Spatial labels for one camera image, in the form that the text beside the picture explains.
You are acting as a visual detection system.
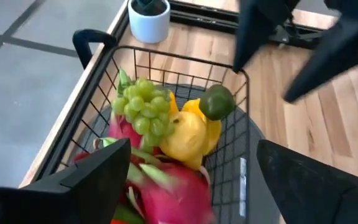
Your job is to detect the green cucumber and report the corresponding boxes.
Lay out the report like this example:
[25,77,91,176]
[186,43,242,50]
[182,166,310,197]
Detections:
[113,205,144,224]

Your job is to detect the black wire basket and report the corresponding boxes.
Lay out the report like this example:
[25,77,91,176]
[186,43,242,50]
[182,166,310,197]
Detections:
[34,45,251,224]

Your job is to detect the yellow pear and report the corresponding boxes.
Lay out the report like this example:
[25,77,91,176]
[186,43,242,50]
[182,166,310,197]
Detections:
[159,110,208,170]

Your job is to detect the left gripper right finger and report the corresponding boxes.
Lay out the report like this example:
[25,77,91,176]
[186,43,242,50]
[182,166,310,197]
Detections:
[256,139,358,224]

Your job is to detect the green avocado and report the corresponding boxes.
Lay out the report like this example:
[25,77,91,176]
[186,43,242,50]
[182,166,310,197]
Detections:
[198,83,236,121]

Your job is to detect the green plant in white pot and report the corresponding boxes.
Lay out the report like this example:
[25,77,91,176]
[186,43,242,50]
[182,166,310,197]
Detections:
[127,0,171,44]

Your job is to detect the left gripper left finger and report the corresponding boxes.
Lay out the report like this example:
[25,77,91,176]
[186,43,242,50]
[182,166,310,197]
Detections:
[0,138,132,224]

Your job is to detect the black frame clamp handle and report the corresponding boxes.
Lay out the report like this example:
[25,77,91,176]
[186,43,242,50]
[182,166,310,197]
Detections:
[72,29,117,70]

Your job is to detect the green grape bunch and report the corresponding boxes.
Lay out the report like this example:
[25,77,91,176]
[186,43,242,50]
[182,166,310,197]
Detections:
[110,77,175,150]

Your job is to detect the white label strip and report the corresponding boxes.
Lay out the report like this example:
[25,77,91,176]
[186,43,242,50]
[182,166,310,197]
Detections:
[239,157,247,218]

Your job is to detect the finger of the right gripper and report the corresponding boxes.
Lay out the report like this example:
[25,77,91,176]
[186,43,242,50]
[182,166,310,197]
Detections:
[232,0,301,74]
[283,0,358,103]

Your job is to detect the grey round mat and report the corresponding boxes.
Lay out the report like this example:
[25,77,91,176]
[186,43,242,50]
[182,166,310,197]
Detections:
[73,83,284,224]

